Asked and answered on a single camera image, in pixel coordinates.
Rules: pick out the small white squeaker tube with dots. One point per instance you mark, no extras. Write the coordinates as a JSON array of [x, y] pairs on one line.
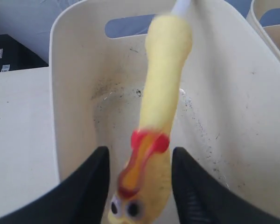
[[181, 7]]

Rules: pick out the cream bin with O mark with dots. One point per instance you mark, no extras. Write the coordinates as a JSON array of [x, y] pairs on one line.
[[269, 34]]

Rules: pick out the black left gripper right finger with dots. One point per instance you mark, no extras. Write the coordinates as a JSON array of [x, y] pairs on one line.
[[201, 199]]

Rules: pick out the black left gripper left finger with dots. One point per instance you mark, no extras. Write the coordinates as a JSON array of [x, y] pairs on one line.
[[79, 199]]

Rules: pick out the detached yellow rubber chicken head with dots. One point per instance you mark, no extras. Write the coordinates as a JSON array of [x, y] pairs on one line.
[[144, 184]]

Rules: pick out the black equipment box with labels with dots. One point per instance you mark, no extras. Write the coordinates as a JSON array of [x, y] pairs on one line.
[[15, 56]]

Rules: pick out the cream bin with X mark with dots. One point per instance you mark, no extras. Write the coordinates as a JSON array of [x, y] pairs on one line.
[[228, 115]]

